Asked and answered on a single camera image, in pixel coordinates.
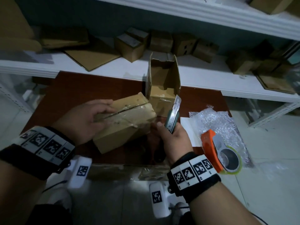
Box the black marker wristband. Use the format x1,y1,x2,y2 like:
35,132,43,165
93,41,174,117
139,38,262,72
167,152,222,204
0,126,76,181

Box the person's right forearm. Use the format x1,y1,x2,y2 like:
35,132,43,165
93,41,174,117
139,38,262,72
188,180,262,225

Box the white metal shelf unit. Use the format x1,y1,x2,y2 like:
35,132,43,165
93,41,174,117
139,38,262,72
0,0,300,128

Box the person's right shoe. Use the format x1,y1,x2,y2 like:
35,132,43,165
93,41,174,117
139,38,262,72
170,202,189,218

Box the taped cardboard box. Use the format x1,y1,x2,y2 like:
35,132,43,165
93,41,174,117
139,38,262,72
92,92,157,154

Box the white paper sheet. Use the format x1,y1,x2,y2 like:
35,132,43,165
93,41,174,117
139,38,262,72
179,116,203,148

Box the large flat cardboard box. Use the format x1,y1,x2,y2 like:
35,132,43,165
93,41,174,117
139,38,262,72
0,0,43,52

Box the orange tape dispenser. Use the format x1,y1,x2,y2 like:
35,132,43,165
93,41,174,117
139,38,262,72
201,129,243,175

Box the medium cardboard box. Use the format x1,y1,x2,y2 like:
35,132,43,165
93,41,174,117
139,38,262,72
225,51,256,75

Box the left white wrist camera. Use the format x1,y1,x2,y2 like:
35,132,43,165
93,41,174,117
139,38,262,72
67,156,92,189

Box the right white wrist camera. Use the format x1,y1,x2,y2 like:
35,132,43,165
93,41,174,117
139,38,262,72
149,181,173,219

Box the left black marker wristband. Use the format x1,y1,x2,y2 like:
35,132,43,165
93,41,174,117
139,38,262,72
0,126,76,181

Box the small cardboard box dark holes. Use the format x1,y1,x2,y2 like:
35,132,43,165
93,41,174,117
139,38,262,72
173,34,197,57

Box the flat cardboard sheet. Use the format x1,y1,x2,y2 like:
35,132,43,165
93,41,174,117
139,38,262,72
64,43,121,72

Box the big open-flap cardboard box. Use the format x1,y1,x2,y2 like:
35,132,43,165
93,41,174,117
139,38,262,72
249,0,296,15

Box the folded flat cardboard box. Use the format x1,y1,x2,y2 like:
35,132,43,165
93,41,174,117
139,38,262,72
40,28,91,49

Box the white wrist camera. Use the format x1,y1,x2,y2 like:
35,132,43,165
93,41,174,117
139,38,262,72
149,181,173,219
67,156,92,189

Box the person's shoe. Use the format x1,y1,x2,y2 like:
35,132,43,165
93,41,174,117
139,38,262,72
170,202,189,218
46,187,72,209

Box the flat cardboard stack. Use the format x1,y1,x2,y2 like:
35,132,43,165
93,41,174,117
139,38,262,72
254,73,296,94

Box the person's right hand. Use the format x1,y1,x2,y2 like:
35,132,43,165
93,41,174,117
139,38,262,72
156,122,194,166

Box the cardboard box under shelf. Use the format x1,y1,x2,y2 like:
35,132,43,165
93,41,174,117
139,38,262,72
32,77,53,86

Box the person's left forearm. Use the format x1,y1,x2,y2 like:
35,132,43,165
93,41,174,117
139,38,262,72
0,159,47,225

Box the clear bubble wrap sheet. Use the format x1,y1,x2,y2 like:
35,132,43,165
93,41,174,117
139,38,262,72
188,105,255,168

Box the person's left hand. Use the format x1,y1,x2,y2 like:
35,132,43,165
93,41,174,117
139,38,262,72
51,99,117,146

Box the person's left shoe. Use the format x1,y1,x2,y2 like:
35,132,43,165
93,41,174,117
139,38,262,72
46,187,72,209

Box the small white-labelled cardboard box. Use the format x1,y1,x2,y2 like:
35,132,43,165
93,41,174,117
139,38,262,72
114,33,145,63
125,27,150,44

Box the green utility knife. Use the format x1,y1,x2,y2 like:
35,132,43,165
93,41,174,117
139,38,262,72
153,95,182,163

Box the right black marker wristband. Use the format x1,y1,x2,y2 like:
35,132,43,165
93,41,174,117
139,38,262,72
167,152,222,204

